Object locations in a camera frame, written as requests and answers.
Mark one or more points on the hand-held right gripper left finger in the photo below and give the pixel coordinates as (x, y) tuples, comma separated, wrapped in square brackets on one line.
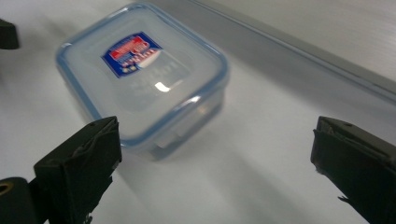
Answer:
[(81, 168)]

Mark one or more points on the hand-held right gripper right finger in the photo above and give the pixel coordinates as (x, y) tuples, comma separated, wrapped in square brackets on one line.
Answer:
[(358, 168)]

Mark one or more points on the small clear plastic food container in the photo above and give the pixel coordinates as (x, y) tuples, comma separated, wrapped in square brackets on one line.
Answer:
[(146, 77)]

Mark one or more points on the wooden framed white board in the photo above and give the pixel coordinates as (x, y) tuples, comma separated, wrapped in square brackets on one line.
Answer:
[(249, 161)]

